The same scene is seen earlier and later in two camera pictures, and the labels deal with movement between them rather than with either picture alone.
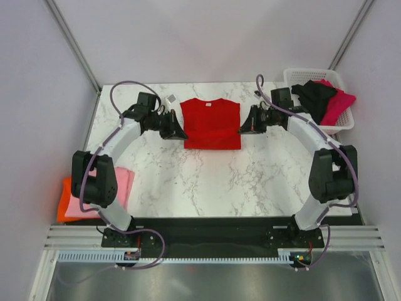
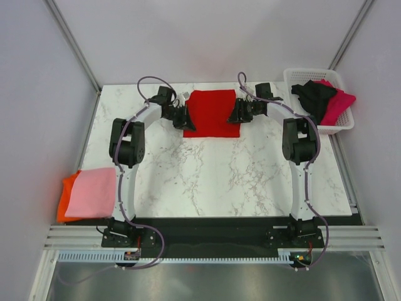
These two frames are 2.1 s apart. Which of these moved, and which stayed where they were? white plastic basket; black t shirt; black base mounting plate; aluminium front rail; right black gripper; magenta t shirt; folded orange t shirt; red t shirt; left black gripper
Moved: left black gripper; right black gripper; red t shirt
Stayed: magenta t shirt; black t shirt; folded orange t shirt; black base mounting plate; white plastic basket; aluminium front rail
